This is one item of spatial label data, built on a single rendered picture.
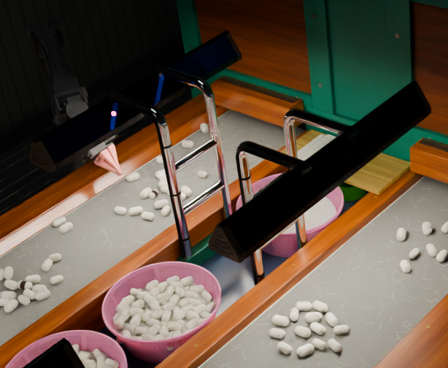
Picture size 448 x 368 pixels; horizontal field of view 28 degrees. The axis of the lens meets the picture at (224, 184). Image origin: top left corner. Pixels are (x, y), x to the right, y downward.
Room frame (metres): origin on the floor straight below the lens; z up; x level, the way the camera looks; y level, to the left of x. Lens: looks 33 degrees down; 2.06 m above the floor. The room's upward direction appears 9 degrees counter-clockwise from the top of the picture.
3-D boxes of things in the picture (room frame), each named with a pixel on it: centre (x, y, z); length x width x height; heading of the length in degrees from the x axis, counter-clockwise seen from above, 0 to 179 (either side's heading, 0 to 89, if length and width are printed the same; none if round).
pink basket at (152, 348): (1.56, 0.18, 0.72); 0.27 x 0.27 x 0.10
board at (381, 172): (2.00, -0.32, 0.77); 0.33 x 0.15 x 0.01; 42
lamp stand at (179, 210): (1.88, 0.11, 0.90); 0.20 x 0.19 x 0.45; 132
